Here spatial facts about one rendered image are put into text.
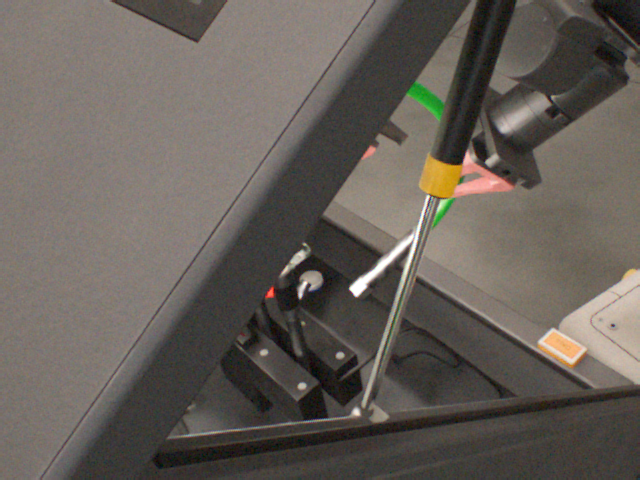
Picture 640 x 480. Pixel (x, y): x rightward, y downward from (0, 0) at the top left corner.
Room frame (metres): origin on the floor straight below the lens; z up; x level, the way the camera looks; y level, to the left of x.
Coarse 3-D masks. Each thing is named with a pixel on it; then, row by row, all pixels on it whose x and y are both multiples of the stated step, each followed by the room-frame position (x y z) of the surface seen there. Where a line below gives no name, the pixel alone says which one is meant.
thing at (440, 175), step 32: (480, 0) 0.31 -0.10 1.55; (512, 0) 0.31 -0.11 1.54; (480, 32) 0.30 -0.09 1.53; (480, 64) 0.30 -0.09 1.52; (448, 96) 0.30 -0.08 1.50; (480, 96) 0.30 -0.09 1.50; (448, 128) 0.29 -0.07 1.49; (448, 160) 0.29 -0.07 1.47; (448, 192) 0.29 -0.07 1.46; (416, 256) 0.28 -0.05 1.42; (384, 352) 0.27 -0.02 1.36; (384, 416) 0.26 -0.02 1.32
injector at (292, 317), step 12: (288, 264) 0.60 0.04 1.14; (288, 276) 0.59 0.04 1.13; (276, 288) 0.59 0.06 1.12; (288, 288) 0.58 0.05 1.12; (300, 288) 0.61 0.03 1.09; (276, 300) 0.59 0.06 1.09; (288, 300) 0.58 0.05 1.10; (300, 300) 0.60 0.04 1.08; (288, 312) 0.58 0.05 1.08; (288, 324) 0.59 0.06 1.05; (300, 324) 0.59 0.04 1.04; (300, 336) 0.59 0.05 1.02; (300, 348) 0.59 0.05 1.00; (300, 360) 0.59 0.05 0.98; (312, 372) 0.59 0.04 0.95
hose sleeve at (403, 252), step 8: (408, 232) 0.55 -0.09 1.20; (400, 240) 0.54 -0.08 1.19; (408, 240) 0.54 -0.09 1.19; (392, 248) 0.54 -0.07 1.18; (400, 248) 0.54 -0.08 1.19; (408, 248) 0.54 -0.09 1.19; (384, 256) 0.54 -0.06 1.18; (392, 256) 0.54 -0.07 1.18; (400, 256) 0.53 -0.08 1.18; (376, 264) 0.54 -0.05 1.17; (384, 264) 0.53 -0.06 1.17; (392, 264) 0.53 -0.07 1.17; (368, 272) 0.54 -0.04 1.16; (376, 272) 0.53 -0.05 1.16; (384, 272) 0.53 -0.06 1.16; (368, 280) 0.53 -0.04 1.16; (376, 280) 0.53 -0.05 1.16
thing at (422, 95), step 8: (416, 88) 0.54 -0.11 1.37; (424, 88) 0.55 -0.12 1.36; (416, 96) 0.54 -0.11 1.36; (424, 96) 0.54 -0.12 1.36; (432, 96) 0.55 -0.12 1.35; (424, 104) 0.54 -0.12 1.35; (432, 104) 0.54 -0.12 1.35; (440, 104) 0.55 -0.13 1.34; (432, 112) 0.55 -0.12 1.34; (440, 112) 0.54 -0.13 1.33; (464, 176) 0.55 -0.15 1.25; (448, 200) 0.55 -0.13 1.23; (440, 208) 0.55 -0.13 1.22; (448, 208) 0.55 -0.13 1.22; (440, 216) 0.54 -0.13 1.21
